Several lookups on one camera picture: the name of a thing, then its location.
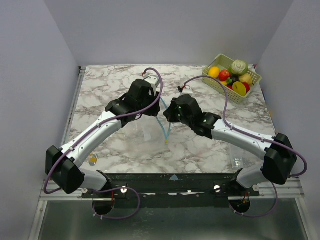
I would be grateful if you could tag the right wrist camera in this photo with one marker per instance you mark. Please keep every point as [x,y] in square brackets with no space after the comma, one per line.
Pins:
[185,90]

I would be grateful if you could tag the clear plastic box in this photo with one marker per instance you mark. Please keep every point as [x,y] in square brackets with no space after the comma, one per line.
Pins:
[239,158]

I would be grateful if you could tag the yellow red mango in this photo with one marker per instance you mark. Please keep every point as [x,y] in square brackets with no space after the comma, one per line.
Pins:
[239,88]

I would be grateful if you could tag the green plastic basket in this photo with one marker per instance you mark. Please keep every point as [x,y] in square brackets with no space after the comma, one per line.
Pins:
[224,62]

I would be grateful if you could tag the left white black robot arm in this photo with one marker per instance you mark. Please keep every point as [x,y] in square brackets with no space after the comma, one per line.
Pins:
[63,164]

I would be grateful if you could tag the clear zip top bag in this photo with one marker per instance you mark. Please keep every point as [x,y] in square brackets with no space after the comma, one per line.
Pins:
[147,134]

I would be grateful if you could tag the beige pear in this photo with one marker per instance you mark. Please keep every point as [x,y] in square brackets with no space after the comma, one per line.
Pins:
[246,78]

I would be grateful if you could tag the yellow lemon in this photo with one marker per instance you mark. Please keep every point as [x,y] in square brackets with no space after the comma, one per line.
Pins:
[214,72]

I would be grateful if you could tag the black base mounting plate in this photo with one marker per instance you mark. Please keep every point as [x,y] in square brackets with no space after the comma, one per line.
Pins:
[168,190]

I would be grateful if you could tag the red pomegranate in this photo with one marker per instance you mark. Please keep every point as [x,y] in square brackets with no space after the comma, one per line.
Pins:
[247,86]

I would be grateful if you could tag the yellow banana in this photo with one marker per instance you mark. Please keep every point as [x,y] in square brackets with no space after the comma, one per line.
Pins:
[224,83]

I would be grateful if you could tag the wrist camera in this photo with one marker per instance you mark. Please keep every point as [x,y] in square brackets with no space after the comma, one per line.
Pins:
[185,90]
[153,80]

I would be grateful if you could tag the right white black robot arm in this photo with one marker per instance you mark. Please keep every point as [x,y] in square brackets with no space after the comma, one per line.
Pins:
[277,160]

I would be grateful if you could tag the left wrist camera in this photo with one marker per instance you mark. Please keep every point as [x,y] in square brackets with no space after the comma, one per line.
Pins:
[153,80]

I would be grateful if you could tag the red apple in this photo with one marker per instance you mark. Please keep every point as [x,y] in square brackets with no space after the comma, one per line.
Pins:
[224,75]

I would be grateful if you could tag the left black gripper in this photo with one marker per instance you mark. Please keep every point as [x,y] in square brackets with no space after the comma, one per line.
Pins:
[154,96]

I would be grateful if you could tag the green white cabbage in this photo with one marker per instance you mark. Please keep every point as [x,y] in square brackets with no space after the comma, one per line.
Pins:
[239,67]

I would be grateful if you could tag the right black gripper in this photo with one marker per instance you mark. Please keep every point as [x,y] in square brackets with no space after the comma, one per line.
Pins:
[169,115]

